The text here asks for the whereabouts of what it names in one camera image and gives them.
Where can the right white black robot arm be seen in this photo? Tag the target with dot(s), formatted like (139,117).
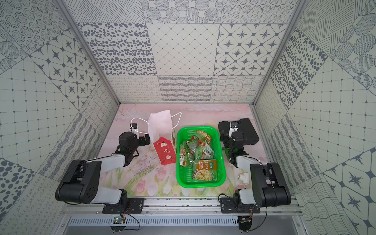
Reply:
(268,187)

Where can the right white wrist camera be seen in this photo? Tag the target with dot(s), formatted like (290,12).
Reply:
(234,126)

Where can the red green condiment packet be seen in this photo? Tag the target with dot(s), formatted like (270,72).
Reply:
(203,136)

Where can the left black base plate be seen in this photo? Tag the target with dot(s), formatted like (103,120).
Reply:
(129,205)

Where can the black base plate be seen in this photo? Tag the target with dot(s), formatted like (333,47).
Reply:
(228,206)
(129,205)

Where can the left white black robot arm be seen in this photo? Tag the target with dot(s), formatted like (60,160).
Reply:
(80,184)

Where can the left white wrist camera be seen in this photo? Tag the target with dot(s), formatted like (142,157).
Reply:
(134,128)

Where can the white crumpled tissue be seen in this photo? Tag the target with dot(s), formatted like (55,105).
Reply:
(244,178)

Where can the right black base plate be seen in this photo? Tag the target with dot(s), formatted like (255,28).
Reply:
(228,206)

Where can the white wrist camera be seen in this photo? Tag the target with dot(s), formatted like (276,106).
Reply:
(234,126)
(134,128)

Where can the black plastic tool case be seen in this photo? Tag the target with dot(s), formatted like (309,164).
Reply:
(246,134)

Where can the green red sauce packet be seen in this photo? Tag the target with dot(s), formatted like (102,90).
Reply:
(184,155)

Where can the aluminium mounting rail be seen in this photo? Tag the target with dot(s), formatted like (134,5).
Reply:
(179,206)

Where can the white red paper gift bag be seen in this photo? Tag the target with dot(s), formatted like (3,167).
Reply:
(161,131)

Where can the large green soup packet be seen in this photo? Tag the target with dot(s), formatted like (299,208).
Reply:
(205,170)

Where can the green plastic basket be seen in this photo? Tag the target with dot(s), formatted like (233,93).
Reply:
(184,175)

